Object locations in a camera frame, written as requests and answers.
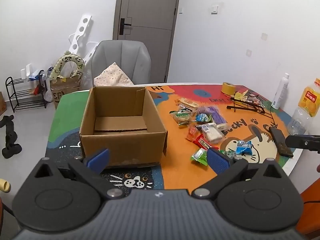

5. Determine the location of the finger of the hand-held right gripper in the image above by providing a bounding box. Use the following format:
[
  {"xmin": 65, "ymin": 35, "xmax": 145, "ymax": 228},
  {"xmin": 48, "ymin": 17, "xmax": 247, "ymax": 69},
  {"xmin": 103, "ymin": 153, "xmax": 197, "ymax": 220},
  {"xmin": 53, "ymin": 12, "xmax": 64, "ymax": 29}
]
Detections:
[{"xmin": 285, "ymin": 134, "xmax": 320, "ymax": 153}]

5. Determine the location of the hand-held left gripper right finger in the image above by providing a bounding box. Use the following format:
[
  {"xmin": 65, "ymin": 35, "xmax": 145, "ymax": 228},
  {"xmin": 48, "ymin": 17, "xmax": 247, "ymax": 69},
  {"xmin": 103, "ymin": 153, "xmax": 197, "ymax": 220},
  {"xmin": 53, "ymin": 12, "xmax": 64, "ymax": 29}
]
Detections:
[{"xmin": 191, "ymin": 148, "xmax": 290, "ymax": 199}]

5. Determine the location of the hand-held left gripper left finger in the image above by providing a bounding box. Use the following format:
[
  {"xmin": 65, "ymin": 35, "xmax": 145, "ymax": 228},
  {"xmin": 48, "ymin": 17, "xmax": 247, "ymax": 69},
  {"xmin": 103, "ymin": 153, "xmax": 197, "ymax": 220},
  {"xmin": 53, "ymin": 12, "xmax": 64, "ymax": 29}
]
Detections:
[{"xmin": 29, "ymin": 148, "xmax": 126, "ymax": 200}]

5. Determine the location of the small green snack packet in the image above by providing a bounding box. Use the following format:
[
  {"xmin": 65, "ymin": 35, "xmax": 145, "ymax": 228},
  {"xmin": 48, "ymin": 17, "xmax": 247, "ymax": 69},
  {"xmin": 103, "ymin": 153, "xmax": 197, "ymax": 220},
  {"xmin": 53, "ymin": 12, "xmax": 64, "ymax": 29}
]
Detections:
[
  {"xmin": 219, "ymin": 149, "xmax": 237, "ymax": 159},
  {"xmin": 191, "ymin": 148, "xmax": 210, "ymax": 166}
]

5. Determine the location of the red snack packet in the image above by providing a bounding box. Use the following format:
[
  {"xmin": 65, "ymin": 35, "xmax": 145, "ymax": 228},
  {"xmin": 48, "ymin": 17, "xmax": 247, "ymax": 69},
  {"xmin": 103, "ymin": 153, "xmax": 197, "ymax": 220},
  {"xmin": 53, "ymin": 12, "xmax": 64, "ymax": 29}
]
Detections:
[{"xmin": 193, "ymin": 134, "xmax": 218, "ymax": 151}]

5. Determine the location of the blue white snack packet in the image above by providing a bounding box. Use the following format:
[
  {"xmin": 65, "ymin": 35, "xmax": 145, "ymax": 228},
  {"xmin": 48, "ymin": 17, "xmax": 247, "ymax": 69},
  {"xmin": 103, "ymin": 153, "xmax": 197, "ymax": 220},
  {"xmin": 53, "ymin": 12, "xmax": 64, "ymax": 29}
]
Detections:
[{"xmin": 235, "ymin": 140, "xmax": 253, "ymax": 156}]

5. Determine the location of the orange snack packet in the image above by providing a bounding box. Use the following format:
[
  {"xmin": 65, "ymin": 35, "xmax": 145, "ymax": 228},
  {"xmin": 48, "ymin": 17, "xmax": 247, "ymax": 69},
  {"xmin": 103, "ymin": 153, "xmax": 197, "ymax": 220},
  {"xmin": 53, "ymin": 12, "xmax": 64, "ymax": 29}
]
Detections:
[{"xmin": 186, "ymin": 125, "xmax": 201, "ymax": 142}]

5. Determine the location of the blue round candy packet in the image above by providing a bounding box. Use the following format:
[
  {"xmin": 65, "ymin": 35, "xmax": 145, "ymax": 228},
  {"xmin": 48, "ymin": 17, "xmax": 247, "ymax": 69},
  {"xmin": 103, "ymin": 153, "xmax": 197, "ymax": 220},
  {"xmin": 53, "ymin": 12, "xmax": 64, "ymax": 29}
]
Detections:
[{"xmin": 195, "ymin": 113, "xmax": 213, "ymax": 124}]

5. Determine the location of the purple snack packet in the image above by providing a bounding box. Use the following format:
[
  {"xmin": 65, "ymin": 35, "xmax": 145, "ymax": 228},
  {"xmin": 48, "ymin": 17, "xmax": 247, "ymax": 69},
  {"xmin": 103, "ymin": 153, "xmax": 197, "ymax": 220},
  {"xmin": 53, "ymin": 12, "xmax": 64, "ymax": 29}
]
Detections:
[{"xmin": 197, "ymin": 105, "xmax": 228, "ymax": 128}]

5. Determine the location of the green clear snack packet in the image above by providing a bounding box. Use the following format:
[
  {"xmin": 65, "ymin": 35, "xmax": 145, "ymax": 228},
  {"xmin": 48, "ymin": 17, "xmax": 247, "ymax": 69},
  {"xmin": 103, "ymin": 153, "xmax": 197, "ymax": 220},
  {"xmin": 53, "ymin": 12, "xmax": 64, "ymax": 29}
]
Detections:
[{"xmin": 170, "ymin": 110, "xmax": 193, "ymax": 127}]

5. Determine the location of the cream green biscuit pack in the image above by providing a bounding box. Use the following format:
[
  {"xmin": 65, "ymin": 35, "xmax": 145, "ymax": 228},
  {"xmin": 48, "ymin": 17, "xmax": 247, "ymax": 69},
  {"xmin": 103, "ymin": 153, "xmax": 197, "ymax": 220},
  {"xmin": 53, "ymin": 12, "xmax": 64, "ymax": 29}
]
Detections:
[{"xmin": 178, "ymin": 98, "xmax": 200, "ymax": 113}]

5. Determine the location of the black smartphone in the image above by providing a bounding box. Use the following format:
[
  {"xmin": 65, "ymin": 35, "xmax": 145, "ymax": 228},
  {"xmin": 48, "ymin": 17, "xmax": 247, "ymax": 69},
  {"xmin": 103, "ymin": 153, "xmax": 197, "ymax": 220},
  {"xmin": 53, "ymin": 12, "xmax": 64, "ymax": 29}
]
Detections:
[{"xmin": 268, "ymin": 127, "xmax": 295, "ymax": 158}]

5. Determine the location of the orange juice bottle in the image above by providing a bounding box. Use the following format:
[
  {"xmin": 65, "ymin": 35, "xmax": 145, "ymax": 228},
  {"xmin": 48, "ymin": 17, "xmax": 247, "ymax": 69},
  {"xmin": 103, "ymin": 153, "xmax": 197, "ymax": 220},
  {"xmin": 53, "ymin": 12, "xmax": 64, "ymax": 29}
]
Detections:
[{"xmin": 287, "ymin": 78, "xmax": 320, "ymax": 136}]

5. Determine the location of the white spray bottle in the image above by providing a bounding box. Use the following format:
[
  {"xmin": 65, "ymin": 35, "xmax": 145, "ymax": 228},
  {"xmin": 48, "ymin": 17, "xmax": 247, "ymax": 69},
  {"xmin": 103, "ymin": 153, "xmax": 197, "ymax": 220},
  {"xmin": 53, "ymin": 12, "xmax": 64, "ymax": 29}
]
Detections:
[{"xmin": 271, "ymin": 73, "xmax": 290, "ymax": 110}]

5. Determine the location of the yellow tape roll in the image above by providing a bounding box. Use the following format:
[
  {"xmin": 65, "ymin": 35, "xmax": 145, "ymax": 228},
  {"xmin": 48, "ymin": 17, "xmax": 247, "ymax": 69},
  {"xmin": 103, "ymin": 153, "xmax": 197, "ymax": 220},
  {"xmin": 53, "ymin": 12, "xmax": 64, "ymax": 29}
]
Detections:
[{"xmin": 222, "ymin": 82, "xmax": 236, "ymax": 97}]

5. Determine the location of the taped cardboard floor box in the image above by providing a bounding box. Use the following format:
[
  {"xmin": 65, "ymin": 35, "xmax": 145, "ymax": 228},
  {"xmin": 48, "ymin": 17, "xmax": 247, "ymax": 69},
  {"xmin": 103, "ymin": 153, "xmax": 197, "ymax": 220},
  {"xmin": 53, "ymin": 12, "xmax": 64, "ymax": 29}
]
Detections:
[{"xmin": 50, "ymin": 76, "xmax": 82, "ymax": 110}]

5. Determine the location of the dotted cream pillow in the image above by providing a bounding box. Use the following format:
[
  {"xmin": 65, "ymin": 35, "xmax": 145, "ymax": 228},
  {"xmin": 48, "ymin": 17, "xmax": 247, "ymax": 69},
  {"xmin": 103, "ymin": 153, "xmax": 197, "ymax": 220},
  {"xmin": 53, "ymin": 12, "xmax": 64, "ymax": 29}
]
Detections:
[{"xmin": 93, "ymin": 62, "xmax": 136, "ymax": 87}]

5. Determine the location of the black dumbbell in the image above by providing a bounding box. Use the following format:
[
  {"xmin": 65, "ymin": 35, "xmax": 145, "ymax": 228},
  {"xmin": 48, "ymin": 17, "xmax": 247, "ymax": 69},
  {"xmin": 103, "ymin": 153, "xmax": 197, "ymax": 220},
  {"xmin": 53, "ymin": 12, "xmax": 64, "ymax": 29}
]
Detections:
[{"xmin": 0, "ymin": 115, "xmax": 22, "ymax": 159}]

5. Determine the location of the black metal shoe rack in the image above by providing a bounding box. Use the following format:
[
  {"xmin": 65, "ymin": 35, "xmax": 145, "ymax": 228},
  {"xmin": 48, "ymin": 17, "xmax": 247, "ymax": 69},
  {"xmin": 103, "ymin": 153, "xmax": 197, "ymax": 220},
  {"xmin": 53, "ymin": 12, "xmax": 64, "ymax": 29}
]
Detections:
[{"xmin": 5, "ymin": 76, "xmax": 48, "ymax": 113}]

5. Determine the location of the pale bamboo stick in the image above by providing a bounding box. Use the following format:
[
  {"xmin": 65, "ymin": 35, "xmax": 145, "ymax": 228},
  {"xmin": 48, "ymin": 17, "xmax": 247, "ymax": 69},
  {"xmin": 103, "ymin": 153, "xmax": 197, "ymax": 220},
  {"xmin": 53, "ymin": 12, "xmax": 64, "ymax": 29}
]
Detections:
[{"xmin": 0, "ymin": 178, "xmax": 11, "ymax": 193}]

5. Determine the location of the grey padded chair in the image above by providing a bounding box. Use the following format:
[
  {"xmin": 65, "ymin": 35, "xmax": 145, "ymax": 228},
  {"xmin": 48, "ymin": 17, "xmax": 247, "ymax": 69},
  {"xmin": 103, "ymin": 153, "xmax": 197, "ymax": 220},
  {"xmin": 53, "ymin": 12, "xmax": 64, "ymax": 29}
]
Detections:
[{"xmin": 91, "ymin": 40, "xmax": 152, "ymax": 88}]

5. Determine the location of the small brown paper bag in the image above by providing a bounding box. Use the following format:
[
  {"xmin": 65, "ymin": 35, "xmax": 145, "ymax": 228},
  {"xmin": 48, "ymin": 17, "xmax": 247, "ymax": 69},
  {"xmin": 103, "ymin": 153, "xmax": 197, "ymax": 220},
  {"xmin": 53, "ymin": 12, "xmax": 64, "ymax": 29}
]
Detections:
[{"xmin": 0, "ymin": 91, "xmax": 7, "ymax": 116}]

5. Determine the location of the white holder on shoe rack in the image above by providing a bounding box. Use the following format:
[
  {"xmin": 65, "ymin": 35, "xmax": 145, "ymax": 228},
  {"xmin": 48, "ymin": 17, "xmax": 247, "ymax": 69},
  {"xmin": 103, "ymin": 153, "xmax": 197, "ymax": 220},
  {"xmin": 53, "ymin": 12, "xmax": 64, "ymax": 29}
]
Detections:
[{"xmin": 21, "ymin": 63, "xmax": 33, "ymax": 79}]

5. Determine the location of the white perforated rack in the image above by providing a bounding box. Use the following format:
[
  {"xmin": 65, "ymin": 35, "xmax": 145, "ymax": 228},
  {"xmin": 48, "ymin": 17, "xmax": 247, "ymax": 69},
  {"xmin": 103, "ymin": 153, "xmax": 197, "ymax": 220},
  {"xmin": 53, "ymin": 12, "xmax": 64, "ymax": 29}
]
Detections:
[{"xmin": 67, "ymin": 15, "xmax": 99, "ymax": 64}]

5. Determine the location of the grey brown door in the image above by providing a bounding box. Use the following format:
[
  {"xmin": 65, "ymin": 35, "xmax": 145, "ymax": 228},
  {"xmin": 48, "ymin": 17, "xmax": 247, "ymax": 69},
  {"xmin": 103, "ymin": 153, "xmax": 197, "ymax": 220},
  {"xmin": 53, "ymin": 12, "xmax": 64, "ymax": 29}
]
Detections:
[{"xmin": 112, "ymin": 0, "xmax": 182, "ymax": 83}]

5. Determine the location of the black wire rack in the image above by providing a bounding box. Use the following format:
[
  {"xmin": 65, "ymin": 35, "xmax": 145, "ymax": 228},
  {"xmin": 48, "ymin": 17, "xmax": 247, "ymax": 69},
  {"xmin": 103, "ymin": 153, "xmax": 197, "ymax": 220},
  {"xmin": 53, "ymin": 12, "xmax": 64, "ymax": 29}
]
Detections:
[{"xmin": 226, "ymin": 92, "xmax": 266, "ymax": 115}]

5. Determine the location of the panda print inflatable ring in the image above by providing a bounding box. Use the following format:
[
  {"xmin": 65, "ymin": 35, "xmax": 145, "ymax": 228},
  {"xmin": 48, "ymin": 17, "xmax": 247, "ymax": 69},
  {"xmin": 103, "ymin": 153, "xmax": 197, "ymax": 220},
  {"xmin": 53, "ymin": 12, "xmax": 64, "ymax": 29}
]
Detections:
[{"xmin": 48, "ymin": 51, "xmax": 86, "ymax": 81}]

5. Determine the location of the black door handle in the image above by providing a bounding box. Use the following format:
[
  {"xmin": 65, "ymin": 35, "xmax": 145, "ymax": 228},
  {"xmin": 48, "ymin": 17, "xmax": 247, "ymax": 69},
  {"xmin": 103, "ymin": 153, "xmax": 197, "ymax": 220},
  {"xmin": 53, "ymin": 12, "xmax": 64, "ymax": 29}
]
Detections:
[{"xmin": 119, "ymin": 18, "xmax": 132, "ymax": 35}]

